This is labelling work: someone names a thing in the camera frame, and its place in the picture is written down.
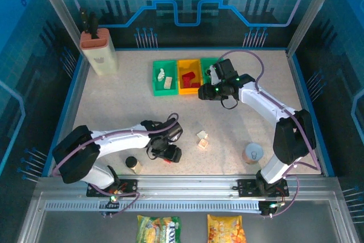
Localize orange snack bag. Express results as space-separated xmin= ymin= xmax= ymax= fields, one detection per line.
xmin=206 ymin=214 xmax=247 ymax=243

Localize spice jar with black lid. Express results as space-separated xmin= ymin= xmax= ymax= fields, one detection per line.
xmin=125 ymin=156 xmax=142 ymax=174

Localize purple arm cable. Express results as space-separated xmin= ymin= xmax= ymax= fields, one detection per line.
xmin=217 ymin=49 xmax=322 ymax=218
xmin=52 ymin=113 xmax=180 ymax=220

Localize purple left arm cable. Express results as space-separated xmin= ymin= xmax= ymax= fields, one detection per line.
xmin=52 ymin=113 xmax=180 ymax=220

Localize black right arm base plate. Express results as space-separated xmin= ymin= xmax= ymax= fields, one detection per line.
xmin=237 ymin=179 xmax=289 ymax=198

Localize aluminium mounting rail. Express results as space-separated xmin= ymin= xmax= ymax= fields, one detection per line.
xmin=36 ymin=174 xmax=341 ymax=198

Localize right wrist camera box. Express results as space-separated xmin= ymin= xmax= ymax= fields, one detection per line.
xmin=209 ymin=64 xmax=220 ymax=83

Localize green yellow snack bag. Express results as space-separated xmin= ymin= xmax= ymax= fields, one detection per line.
xmin=136 ymin=215 xmax=182 ymax=243

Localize yellow plastic bin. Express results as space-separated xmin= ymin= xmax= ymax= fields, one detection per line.
xmin=177 ymin=59 xmax=204 ymax=95

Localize can with silver lid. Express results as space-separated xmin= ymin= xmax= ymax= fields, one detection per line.
xmin=242 ymin=142 xmax=264 ymax=166

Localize black knife handle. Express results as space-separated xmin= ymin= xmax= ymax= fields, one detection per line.
xmin=78 ymin=6 xmax=88 ymax=34
xmin=88 ymin=11 xmax=100 ymax=40

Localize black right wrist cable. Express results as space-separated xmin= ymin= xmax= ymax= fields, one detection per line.
xmin=220 ymin=97 xmax=240 ymax=110

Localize grey slotted cable duct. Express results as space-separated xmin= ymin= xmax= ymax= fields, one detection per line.
xmin=44 ymin=199 xmax=262 ymax=213

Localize white knife block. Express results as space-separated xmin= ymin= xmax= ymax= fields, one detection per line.
xmin=79 ymin=28 xmax=119 ymax=76

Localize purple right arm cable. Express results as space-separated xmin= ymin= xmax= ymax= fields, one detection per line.
xmin=217 ymin=49 xmax=322 ymax=218

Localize green plastic bin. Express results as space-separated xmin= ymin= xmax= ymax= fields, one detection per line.
xmin=152 ymin=60 xmax=179 ymax=97
xmin=200 ymin=57 xmax=221 ymax=86

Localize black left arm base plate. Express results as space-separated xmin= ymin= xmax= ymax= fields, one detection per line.
xmin=86 ymin=179 xmax=138 ymax=198

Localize grey metal shelf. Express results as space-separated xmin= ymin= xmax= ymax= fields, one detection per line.
xmin=16 ymin=191 xmax=359 ymax=243

